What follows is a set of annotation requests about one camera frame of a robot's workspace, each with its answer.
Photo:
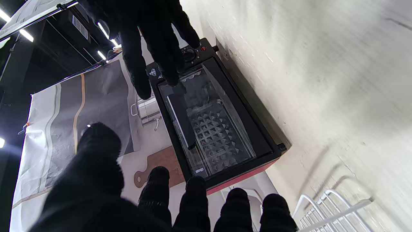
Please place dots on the printed kitchen backdrop banner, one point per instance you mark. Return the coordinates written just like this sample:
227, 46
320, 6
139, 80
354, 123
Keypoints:
64, 112

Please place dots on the black oven knob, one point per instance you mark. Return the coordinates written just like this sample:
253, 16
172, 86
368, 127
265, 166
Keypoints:
189, 54

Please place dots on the red black toaster oven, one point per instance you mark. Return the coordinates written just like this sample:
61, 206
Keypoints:
244, 176

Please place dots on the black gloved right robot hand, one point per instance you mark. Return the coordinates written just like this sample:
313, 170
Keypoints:
145, 19

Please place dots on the white fabric side banner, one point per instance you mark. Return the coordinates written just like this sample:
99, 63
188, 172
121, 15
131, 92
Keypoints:
29, 13

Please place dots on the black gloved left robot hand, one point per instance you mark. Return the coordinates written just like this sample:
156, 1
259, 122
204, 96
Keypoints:
93, 180

